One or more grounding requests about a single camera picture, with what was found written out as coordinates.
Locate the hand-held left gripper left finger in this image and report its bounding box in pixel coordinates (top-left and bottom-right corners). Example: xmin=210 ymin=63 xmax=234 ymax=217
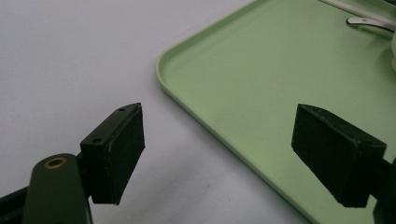
xmin=79 ymin=102 xmax=147 ymax=206

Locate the white spoon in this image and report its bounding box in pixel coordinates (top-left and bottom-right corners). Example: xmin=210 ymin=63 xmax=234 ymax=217
xmin=345 ymin=16 xmax=396 ymax=34

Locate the white chopstick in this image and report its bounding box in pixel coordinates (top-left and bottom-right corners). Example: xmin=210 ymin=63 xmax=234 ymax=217
xmin=317 ymin=0 xmax=396 ymax=28

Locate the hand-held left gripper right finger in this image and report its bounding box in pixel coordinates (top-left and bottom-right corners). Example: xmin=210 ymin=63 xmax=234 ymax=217
xmin=290 ymin=103 xmax=388 ymax=209

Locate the light green tray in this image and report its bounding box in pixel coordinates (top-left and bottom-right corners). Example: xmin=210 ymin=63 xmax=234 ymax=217
xmin=155 ymin=0 xmax=396 ymax=224

